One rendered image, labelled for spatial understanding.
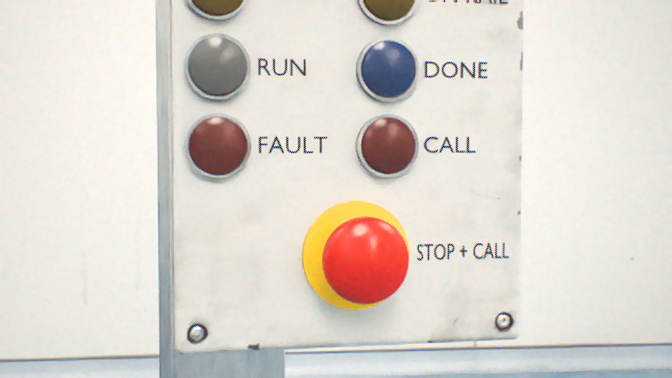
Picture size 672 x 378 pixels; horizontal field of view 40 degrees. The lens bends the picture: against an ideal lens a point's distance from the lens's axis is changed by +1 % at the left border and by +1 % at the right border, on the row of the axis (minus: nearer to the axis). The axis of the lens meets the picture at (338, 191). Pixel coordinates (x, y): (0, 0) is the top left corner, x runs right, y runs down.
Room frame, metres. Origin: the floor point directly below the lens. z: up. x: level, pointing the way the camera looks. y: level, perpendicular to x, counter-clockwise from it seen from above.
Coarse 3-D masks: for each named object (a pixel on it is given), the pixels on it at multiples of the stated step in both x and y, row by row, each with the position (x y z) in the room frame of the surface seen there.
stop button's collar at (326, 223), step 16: (336, 208) 0.43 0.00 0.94; (352, 208) 0.43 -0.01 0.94; (368, 208) 0.44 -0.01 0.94; (384, 208) 0.44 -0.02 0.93; (320, 224) 0.43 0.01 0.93; (336, 224) 0.43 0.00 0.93; (400, 224) 0.44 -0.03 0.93; (320, 240) 0.43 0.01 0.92; (304, 256) 0.43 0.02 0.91; (320, 256) 0.43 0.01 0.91; (448, 256) 0.45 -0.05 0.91; (480, 256) 0.45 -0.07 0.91; (496, 256) 0.45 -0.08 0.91; (320, 272) 0.43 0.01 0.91; (320, 288) 0.43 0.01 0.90; (336, 304) 0.43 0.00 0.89; (352, 304) 0.43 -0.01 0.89
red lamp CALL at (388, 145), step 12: (384, 120) 0.43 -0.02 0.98; (396, 120) 0.43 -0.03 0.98; (372, 132) 0.43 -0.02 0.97; (384, 132) 0.43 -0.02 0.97; (396, 132) 0.43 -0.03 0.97; (408, 132) 0.44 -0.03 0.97; (372, 144) 0.43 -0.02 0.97; (384, 144) 0.43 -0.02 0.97; (396, 144) 0.43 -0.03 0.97; (408, 144) 0.43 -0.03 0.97; (372, 156) 0.43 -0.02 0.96; (384, 156) 0.43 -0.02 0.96; (396, 156) 0.43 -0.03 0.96; (408, 156) 0.43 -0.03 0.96; (372, 168) 0.43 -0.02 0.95; (384, 168) 0.43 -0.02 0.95; (396, 168) 0.43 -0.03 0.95
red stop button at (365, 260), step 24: (360, 216) 0.42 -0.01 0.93; (336, 240) 0.41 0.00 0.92; (360, 240) 0.41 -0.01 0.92; (384, 240) 0.41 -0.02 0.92; (336, 264) 0.41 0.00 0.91; (360, 264) 0.41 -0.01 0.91; (384, 264) 0.41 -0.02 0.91; (408, 264) 0.42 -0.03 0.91; (336, 288) 0.41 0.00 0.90; (360, 288) 0.41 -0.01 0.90; (384, 288) 0.41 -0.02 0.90
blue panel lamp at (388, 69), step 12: (372, 48) 0.43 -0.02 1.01; (384, 48) 0.43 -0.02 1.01; (396, 48) 0.43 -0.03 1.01; (372, 60) 0.43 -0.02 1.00; (384, 60) 0.43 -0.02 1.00; (396, 60) 0.43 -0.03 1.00; (408, 60) 0.43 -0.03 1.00; (372, 72) 0.43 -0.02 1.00; (384, 72) 0.43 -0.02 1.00; (396, 72) 0.43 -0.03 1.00; (408, 72) 0.43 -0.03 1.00; (372, 84) 0.43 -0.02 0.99; (384, 84) 0.43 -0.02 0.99; (396, 84) 0.43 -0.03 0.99; (408, 84) 0.44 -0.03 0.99; (384, 96) 0.43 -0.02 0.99; (396, 96) 0.44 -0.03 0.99
